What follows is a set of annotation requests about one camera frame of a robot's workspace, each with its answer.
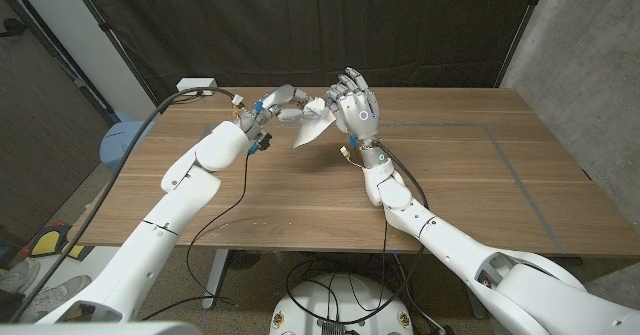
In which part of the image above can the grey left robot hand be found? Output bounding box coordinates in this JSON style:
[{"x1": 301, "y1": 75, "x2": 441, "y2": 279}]
[{"x1": 253, "y1": 83, "x2": 315, "y2": 127}]

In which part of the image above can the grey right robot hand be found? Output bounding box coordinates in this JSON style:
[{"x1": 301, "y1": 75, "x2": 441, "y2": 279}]
[{"x1": 324, "y1": 66, "x2": 382, "y2": 144}]

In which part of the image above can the white tissue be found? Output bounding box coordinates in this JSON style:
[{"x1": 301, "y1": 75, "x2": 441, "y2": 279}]
[{"x1": 292, "y1": 96, "x2": 337, "y2": 150}]

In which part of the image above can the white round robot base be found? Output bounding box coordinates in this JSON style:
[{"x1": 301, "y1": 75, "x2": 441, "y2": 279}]
[{"x1": 268, "y1": 273, "x2": 415, "y2": 335}]

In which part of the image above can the black backdrop curtain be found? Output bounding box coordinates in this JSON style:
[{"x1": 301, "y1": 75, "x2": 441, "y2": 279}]
[{"x1": 64, "y1": 0, "x2": 549, "y2": 111}]

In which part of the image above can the white power strip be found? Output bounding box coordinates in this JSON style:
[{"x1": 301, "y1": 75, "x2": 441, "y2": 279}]
[{"x1": 175, "y1": 77, "x2": 219, "y2": 97}]

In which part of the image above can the grey tape outline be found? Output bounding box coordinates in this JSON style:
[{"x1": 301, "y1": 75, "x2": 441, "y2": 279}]
[{"x1": 199, "y1": 121, "x2": 566, "y2": 254}]

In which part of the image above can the blue round stool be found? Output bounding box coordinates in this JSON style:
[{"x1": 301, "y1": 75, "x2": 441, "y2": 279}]
[{"x1": 98, "y1": 119, "x2": 156, "y2": 175}]

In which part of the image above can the black backdrop stand pole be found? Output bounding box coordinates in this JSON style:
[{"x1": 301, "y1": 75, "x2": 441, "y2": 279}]
[
  {"x1": 494, "y1": 0, "x2": 549, "y2": 89},
  {"x1": 67, "y1": 0, "x2": 164, "y2": 111}
]

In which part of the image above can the grey table leg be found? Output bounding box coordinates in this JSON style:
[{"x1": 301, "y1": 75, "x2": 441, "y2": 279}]
[{"x1": 201, "y1": 248, "x2": 230, "y2": 310}]

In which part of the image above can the yellow and black floor object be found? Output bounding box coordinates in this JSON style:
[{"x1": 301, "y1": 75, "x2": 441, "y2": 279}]
[{"x1": 29, "y1": 223, "x2": 86, "y2": 261}]

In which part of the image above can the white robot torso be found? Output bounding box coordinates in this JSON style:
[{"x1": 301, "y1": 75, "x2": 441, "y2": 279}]
[{"x1": 0, "y1": 321, "x2": 204, "y2": 335}]

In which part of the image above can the grey sneaker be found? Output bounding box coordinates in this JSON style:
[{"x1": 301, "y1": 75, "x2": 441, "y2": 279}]
[
  {"x1": 19, "y1": 274, "x2": 94, "y2": 324},
  {"x1": 0, "y1": 258, "x2": 41, "y2": 296}
]

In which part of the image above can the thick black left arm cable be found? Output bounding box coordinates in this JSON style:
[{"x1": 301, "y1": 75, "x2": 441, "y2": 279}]
[{"x1": 9, "y1": 85, "x2": 239, "y2": 324}]

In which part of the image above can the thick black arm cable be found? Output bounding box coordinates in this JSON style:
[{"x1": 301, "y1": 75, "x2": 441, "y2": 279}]
[
  {"x1": 287, "y1": 143, "x2": 429, "y2": 326},
  {"x1": 9, "y1": 85, "x2": 239, "y2": 324}
]

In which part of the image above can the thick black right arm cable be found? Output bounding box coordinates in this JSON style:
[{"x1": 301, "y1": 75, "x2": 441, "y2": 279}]
[{"x1": 287, "y1": 143, "x2": 429, "y2": 326}]

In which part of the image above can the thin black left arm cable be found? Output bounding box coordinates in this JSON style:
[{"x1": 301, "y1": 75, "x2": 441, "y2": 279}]
[{"x1": 185, "y1": 149, "x2": 251, "y2": 306}]

